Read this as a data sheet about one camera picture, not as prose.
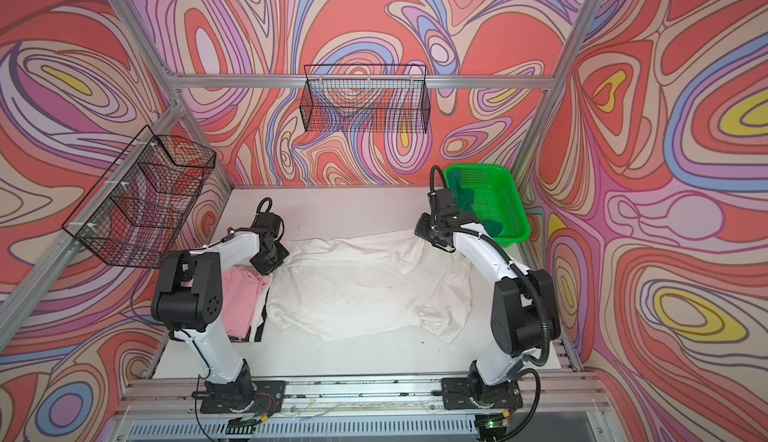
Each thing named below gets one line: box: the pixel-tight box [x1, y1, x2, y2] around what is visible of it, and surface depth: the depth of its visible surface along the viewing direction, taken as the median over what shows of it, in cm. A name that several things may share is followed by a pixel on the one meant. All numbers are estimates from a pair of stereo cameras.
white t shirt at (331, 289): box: [267, 229, 473, 343], surface depth 93 cm
